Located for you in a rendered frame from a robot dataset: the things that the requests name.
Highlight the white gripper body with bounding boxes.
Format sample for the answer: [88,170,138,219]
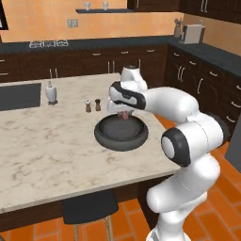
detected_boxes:
[106,99,141,115]

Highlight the dark grey round bowl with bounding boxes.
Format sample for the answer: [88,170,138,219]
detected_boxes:
[93,113,150,153]

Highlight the dark brown pepper shaker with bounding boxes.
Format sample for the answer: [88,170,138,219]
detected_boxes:
[94,98,103,112]

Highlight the white-topped brown salt shaker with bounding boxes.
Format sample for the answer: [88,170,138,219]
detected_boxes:
[84,99,92,114]

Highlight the dark wood base cupboards run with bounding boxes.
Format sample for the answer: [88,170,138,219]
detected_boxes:
[0,43,169,89]

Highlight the white soap dispenser bottle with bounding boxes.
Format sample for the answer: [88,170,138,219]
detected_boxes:
[44,80,58,106]

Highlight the dark wood cupboards with drawers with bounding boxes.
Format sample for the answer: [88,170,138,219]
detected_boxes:
[165,43,241,143]

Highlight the hob with white grates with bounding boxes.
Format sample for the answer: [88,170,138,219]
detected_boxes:
[28,39,70,49]

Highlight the dark grey sink basin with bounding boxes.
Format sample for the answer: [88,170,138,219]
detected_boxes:
[0,82,42,112]

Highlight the grey pot with tools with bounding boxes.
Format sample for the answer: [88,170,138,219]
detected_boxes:
[172,17,185,40]

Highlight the black seat stool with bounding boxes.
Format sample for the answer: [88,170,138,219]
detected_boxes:
[60,188,120,241]

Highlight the pale beige toaster box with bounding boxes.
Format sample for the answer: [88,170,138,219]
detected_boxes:
[180,24,207,45]

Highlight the dark grey appliance panel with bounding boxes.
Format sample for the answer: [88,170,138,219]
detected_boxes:
[223,140,241,174]

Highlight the dark wood kitchen island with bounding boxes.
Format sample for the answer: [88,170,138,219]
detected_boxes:
[0,174,172,233]

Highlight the black framed window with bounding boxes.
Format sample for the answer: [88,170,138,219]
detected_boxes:
[0,0,9,31]

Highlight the grey wall socket plate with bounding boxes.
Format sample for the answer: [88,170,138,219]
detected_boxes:
[66,18,79,29]

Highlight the dark wall shelf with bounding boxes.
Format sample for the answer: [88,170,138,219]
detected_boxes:
[74,8,136,14]

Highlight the dark wood wall cupboards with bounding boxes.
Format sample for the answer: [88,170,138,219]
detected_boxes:
[126,0,241,25]

